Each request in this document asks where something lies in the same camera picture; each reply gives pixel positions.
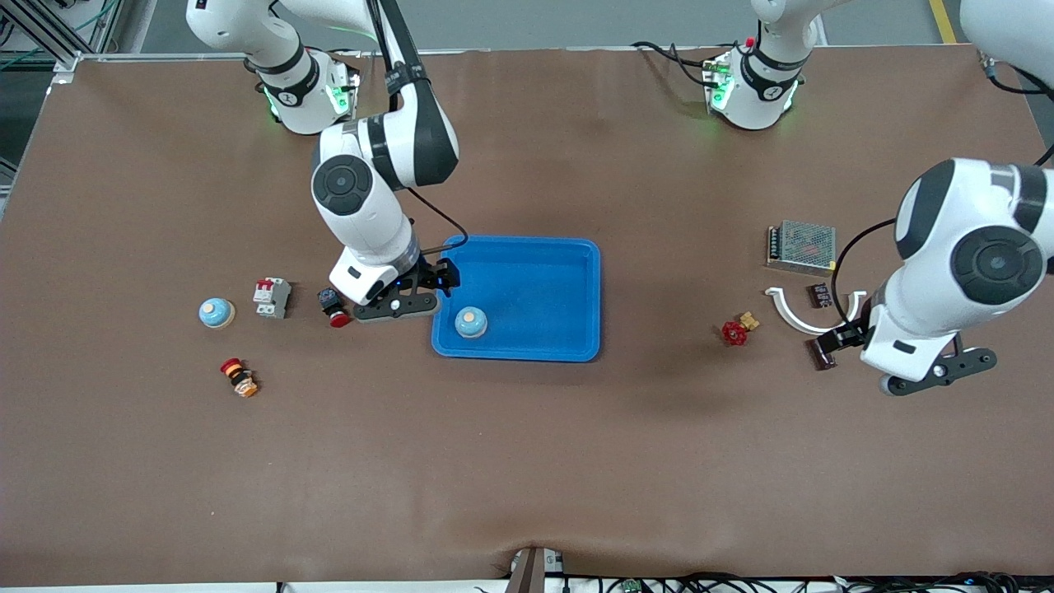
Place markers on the white curved plastic clip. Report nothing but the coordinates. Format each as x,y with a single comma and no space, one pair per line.
811,329

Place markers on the white circuit breaker red switches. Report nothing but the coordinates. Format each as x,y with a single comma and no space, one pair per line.
272,298

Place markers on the blue plastic tray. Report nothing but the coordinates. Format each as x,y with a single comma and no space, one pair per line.
535,288

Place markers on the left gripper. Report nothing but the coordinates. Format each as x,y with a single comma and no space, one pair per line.
848,336

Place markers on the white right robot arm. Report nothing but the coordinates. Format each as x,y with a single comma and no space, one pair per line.
370,222

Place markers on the scratched light blue call bell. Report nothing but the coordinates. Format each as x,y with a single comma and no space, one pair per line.
470,325

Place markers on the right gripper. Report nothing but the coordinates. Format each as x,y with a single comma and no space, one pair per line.
431,275

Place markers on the brass valve red handwheel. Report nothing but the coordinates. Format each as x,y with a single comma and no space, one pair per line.
734,333

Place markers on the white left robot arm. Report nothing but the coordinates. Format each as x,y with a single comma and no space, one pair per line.
926,288

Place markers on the aluminium frame profile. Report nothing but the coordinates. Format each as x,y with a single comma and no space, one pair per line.
49,37

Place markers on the red orange striped push button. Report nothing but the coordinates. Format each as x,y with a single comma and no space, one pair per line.
239,377

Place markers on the red mushroom button black body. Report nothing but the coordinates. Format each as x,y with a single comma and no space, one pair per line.
338,319

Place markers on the dark brown small block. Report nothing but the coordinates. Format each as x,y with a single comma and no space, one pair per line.
822,354

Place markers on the metal clamp bracket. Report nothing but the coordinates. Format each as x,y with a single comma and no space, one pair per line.
531,572

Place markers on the metal mesh power supply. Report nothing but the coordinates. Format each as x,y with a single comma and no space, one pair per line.
803,245

